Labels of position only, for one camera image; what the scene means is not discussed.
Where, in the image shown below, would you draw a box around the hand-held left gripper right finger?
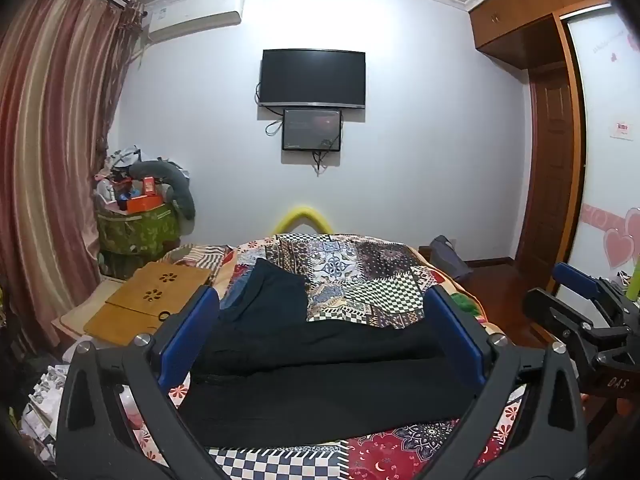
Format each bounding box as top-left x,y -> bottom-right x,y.
424,285 -> 588,480

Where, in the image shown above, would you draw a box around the large wall television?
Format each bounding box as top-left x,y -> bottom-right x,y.
258,49 -> 367,109

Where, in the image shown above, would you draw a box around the grey bag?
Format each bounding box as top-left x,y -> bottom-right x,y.
430,235 -> 473,281

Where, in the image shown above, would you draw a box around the wooden lap desk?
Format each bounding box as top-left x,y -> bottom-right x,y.
83,261 -> 213,347

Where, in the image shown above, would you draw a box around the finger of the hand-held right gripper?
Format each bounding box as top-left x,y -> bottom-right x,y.
523,287 -> 596,346
551,261 -> 623,311

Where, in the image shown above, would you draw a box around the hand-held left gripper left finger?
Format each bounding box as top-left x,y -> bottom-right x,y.
55,285 -> 236,480

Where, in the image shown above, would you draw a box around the small wall screen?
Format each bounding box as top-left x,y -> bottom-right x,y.
281,107 -> 344,152

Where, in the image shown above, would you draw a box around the grey neck pillow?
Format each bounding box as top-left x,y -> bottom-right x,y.
129,160 -> 197,220

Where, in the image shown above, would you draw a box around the patchwork printed blanket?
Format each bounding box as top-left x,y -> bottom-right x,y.
115,232 -> 526,480

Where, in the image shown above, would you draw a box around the striped pink curtain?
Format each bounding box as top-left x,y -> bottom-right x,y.
0,0 -> 146,356

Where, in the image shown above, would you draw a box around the orange box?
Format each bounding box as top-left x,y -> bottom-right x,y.
126,194 -> 165,213

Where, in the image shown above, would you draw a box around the green storage bag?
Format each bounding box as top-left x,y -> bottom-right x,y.
96,200 -> 182,278

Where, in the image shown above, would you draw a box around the black pants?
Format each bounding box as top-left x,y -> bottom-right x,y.
177,310 -> 481,448

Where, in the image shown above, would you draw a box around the white air conditioner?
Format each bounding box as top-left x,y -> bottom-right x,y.
145,0 -> 244,43

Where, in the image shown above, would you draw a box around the wooden overhead cabinet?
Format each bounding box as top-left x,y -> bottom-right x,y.
469,0 -> 608,68

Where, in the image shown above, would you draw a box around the brown wooden door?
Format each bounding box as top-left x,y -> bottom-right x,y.
515,67 -> 576,267

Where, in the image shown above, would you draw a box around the striped cloth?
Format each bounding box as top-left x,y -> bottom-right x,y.
170,244 -> 232,281

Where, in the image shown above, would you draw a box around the white wardrobe door with hearts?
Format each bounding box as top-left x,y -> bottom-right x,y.
560,5 -> 640,291

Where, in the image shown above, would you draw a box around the dark teal garment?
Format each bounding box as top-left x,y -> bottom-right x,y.
220,258 -> 311,336

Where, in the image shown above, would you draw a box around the blue cloth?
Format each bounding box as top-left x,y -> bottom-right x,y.
221,267 -> 253,308

